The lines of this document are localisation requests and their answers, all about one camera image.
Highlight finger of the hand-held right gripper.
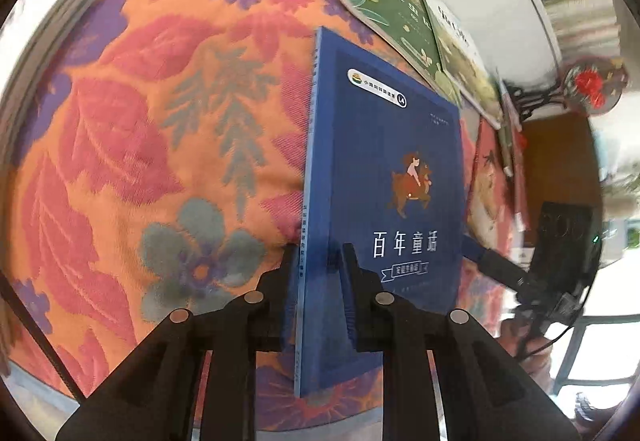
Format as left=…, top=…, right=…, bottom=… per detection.
left=461, top=233, right=538, bottom=304

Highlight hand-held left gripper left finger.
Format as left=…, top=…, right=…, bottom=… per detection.
left=55, top=243, right=301, bottom=441

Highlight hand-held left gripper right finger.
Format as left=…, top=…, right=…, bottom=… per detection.
left=340, top=242, right=583, bottom=441

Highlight dark red book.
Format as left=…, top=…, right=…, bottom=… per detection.
left=472, top=118, right=531, bottom=242

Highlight blue book with bear rider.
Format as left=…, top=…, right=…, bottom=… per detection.
left=295, top=26, right=468, bottom=397

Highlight person's right hand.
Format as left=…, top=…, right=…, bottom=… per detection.
left=497, top=316, right=548, bottom=372

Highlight brown wooden cabinet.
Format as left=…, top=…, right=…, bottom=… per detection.
left=515, top=111, right=608, bottom=232

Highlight green leaf-pattern book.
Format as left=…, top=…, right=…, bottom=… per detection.
left=340, top=0, right=466, bottom=109
left=495, top=71, right=521, bottom=179

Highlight round red flower fan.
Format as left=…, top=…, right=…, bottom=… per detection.
left=562, top=58, right=631, bottom=114

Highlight pale book with meadow picture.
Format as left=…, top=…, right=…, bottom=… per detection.
left=417, top=0, right=503, bottom=129

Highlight orange floral table mat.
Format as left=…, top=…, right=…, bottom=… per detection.
left=0, top=0, right=506, bottom=422

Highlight right hand-held gripper cable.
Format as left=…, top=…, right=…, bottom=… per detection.
left=515, top=311, right=586, bottom=364

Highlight hand-held gripper cable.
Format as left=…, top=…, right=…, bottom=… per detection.
left=0, top=268, right=86, bottom=404
left=515, top=311, right=586, bottom=364

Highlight window with dark frame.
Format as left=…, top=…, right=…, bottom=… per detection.
left=550, top=311, right=640, bottom=402

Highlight left hand-held gripper cable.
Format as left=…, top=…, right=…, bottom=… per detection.
left=0, top=268, right=86, bottom=404

